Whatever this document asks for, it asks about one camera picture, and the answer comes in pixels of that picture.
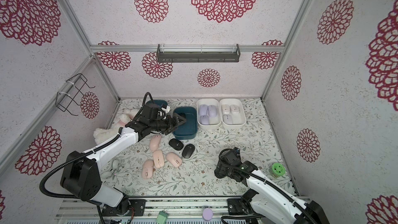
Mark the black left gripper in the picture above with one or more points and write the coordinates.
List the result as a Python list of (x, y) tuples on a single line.
[(175, 123)]

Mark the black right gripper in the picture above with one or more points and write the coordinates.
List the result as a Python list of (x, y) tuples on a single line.
[(221, 170)]

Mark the teal storage box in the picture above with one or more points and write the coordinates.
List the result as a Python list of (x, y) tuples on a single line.
[(188, 130), (157, 104)]

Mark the black mouse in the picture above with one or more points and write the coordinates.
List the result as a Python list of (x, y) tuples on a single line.
[(188, 151), (176, 144)]

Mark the large purple mouse bottom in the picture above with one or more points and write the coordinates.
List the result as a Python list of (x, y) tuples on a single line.
[(212, 111)]

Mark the white mouse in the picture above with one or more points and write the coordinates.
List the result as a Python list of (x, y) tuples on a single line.
[(227, 119), (226, 110), (234, 109)]

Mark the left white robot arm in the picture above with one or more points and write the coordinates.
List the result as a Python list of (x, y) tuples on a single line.
[(81, 177)]

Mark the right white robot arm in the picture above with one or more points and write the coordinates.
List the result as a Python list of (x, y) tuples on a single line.
[(267, 199)]

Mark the left white storage box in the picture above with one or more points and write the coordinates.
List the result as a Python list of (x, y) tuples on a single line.
[(214, 122)]

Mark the white storage box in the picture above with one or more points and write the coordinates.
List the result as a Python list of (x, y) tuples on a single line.
[(214, 122), (232, 114)]

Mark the right white storage box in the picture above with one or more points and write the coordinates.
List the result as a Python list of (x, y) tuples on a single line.
[(232, 114)]

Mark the pink mouse top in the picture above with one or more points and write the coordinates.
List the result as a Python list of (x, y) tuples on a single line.
[(155, 142)]

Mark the pink mouse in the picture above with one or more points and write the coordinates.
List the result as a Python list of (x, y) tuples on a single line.
[(174, 159), (155, 142), (147, 171), (158, 159)]

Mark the pink mouse right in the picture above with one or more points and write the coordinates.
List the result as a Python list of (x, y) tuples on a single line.
[(174, 159)]

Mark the pink mouse middle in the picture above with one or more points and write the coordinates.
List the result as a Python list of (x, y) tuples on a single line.
[(158, 159)]

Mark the floral table mat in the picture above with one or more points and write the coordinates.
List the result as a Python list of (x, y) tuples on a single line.
[(195, 177)]

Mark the green round toy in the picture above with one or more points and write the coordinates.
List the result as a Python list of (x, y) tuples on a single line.
[(278, 170)]

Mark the purple round cap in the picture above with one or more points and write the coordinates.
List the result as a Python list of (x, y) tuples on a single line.
[(207, 214)]

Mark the pink mouse bottom left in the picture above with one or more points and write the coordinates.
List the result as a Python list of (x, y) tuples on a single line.
[(147, 171)]

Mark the white plush dog toy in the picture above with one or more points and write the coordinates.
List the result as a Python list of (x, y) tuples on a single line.
[(101, 135)]

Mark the green connector block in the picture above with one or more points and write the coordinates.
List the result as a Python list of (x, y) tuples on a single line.
[(162, 217)]

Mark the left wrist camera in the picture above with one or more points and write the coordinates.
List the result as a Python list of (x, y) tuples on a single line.
[(153, 111)]

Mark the black wire wall rack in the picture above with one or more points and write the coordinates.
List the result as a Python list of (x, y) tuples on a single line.
[(75, 84)]

